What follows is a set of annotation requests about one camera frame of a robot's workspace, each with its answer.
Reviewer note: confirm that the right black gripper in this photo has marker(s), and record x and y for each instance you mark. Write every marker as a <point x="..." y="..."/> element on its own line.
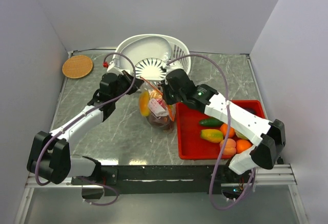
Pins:
<point x="166" y="86"/>

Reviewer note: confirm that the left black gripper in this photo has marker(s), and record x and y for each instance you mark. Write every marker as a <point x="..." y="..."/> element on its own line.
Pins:
<point x="137" y="83"/>

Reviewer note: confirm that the clear zip top bag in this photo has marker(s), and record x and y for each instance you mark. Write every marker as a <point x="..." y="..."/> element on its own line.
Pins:
<point x="155" y="108"/>

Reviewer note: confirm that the yellow orange mango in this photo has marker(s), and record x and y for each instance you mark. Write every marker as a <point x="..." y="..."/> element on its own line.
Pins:
<point x="143" y="103"/>

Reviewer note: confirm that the dark purple mangosteen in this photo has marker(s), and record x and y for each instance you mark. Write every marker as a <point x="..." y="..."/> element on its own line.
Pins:
<point x="162" y="123"/>

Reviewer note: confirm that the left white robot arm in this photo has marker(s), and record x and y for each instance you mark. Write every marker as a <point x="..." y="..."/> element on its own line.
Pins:
<point x="50" y="157"/>

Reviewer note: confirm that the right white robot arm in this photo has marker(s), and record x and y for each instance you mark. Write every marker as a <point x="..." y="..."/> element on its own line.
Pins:
<point x="267" y="137"/>

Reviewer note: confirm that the white plastic dish basket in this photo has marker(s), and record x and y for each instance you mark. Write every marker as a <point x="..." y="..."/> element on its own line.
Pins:
<point x="180" y="53"/>

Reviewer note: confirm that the striped round plate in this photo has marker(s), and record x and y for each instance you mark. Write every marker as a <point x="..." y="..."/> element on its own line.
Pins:
<point x="151" y="69"/>

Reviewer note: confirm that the round woven coaster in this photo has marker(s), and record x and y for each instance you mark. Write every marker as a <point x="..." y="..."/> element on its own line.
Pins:
<point x="77" y="67"/>

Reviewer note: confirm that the white oval plate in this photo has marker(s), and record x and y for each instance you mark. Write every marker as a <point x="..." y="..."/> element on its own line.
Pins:
<point x="148" y="47"/>

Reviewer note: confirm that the green cucumber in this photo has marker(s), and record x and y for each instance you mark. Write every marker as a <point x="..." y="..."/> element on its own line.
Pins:
<point x="210" y="122"/>

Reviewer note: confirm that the red plastic tray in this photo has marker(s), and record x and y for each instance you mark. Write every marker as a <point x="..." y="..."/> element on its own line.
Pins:
<point x="190" y="145"/>

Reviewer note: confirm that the purple eggplant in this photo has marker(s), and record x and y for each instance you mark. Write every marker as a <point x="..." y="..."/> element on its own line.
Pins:
<point x="252" y="111"/>

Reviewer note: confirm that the green cabbage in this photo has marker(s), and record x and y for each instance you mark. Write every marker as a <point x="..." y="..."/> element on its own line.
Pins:
<point x="240" y="135"/>

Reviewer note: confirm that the orange peach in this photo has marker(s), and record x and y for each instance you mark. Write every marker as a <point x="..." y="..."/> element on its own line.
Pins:
<point x="230" y="147"/>

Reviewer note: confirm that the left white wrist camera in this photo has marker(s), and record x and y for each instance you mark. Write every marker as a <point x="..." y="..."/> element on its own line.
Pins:
<point x="111" y="67"/>

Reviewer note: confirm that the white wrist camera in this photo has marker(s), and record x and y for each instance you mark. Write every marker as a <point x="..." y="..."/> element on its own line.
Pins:
<point x="173" y="66"/>
<point x="111" y="67"/>

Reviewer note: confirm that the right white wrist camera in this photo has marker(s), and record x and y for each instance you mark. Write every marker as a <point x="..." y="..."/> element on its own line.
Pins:
<point x="173" y="66"/>

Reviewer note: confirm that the black base frame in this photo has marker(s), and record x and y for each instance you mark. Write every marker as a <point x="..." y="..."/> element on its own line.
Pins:
<point x="150" y="179"/>

